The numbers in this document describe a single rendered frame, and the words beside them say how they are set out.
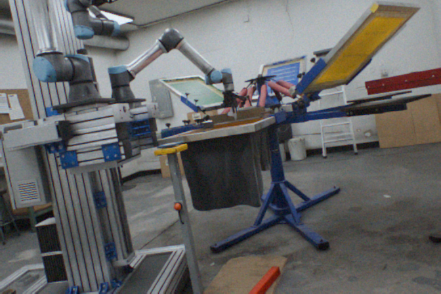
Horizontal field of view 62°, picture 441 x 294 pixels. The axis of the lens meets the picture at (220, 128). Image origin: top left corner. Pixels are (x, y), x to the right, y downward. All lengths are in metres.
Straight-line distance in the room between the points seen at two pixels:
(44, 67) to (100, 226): 0.91
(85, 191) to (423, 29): 5.66
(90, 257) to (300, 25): 5.38
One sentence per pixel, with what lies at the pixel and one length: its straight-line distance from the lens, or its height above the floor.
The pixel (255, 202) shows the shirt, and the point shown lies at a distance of 2.09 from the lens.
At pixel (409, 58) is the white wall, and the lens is 6.60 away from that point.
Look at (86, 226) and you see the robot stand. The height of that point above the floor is 0.60.
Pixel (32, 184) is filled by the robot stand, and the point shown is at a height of 0.88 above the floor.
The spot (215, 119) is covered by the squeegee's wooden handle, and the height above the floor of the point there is 1.04.
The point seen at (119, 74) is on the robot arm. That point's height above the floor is 1.42.
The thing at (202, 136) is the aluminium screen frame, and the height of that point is 0.97.
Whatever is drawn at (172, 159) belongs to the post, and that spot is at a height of 0.89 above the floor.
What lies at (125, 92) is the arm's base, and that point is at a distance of 2.36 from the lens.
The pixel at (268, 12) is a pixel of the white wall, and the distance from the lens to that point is 6.86.
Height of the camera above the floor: 1.10
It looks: 3 degrees down
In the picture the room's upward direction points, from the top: 10 degrees counter-clockwise
